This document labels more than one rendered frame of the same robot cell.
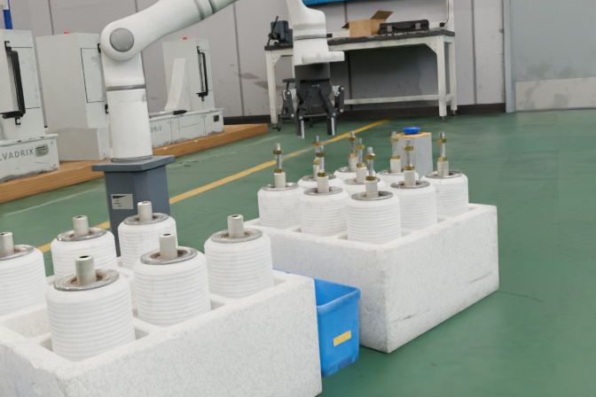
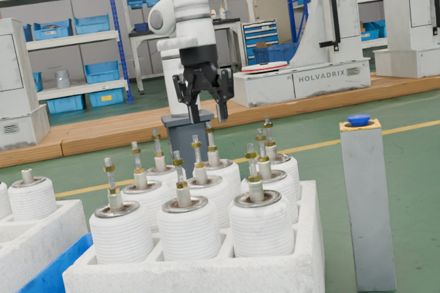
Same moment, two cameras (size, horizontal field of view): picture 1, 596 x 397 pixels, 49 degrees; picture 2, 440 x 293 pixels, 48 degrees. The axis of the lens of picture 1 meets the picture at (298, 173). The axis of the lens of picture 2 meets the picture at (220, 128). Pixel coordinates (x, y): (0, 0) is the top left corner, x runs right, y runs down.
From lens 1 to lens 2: 1.27 m
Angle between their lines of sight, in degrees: 57
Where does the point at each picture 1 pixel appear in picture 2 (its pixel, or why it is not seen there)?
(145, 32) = (169, 11)
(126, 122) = (168, 86)
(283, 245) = not seen: hidden behind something
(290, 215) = not seen: hidden behind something
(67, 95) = (399, 21)
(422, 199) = (165, 227)
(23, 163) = (334, 82)
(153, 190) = (185, 142)
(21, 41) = not seen: outside the picture
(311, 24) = (176, 6)
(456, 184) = (241, 218)
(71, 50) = not seen: outside the picture
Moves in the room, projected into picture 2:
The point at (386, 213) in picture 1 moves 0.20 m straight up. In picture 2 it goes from (97, 233) to (73, 110)
